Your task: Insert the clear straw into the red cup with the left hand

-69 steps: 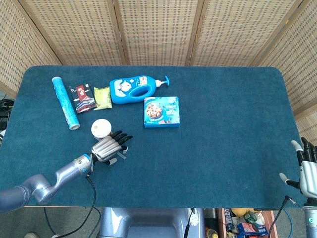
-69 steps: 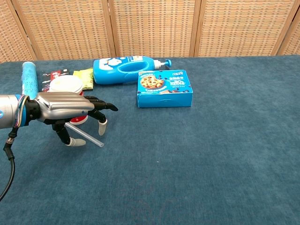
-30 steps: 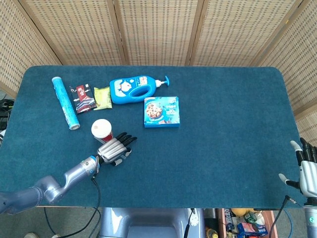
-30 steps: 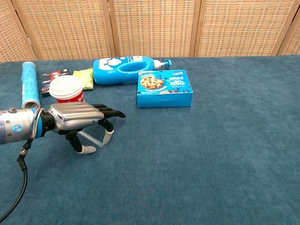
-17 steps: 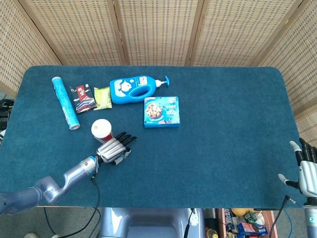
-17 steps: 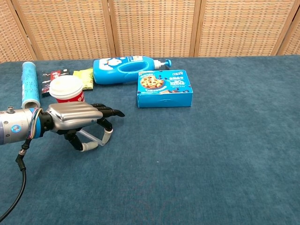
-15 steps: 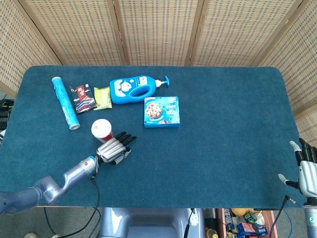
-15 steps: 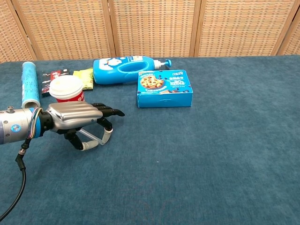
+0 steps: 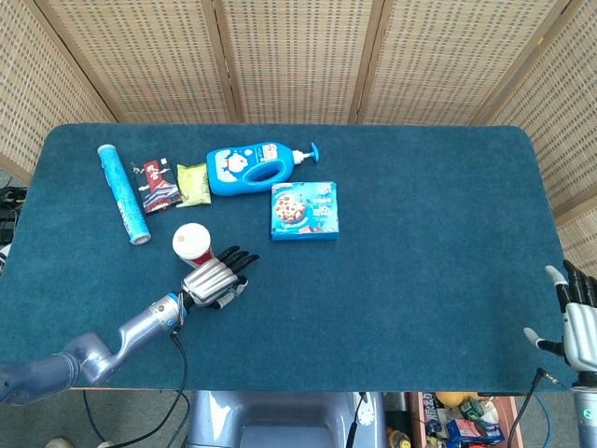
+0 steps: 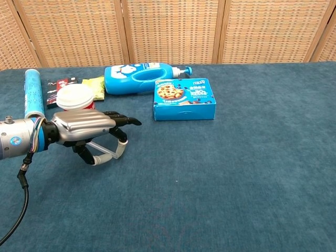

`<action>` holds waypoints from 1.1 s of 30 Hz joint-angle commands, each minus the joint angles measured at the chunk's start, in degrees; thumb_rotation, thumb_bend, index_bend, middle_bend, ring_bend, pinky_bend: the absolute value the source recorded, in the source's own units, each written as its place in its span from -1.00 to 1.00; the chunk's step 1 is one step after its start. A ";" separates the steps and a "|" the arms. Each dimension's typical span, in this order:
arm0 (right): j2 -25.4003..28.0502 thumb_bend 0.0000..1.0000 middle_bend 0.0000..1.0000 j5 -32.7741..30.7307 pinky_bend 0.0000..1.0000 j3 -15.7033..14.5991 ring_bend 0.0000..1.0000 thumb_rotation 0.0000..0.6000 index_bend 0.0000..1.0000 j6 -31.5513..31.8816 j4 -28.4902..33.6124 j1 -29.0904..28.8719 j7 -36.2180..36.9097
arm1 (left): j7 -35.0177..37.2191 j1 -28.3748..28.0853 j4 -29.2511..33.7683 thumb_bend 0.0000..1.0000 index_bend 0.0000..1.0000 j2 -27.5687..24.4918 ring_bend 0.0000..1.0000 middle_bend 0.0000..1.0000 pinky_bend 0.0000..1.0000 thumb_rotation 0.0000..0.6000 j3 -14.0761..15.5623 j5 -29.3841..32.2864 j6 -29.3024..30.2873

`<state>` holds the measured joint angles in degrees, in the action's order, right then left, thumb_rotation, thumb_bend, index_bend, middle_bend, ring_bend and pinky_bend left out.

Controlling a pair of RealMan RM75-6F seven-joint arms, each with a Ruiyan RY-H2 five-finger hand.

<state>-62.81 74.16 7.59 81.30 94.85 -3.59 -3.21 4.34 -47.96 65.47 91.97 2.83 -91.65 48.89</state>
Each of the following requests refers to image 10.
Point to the woven bamboo folding screen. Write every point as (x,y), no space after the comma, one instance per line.
(173,29)

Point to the translucent white drinking straw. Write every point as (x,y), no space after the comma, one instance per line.
(102,150)

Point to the light blue plastic film roll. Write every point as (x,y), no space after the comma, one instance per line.
(33,92)

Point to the dark blue table mat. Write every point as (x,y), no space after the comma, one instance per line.
(210,183)

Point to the black red printed packet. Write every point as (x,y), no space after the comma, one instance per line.
(52,92)

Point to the yellow green snack packet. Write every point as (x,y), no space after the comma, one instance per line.
(98,88)

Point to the blue pump detergent bottle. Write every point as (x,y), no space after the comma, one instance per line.
(123,80)

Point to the blue cookie box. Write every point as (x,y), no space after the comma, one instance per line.
(183,102)

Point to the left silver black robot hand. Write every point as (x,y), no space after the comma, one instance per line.
(84,124)

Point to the white plastic cup lid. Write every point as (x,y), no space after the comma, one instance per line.
(74,95)

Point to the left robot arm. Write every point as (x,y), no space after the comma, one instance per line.
(15,139)

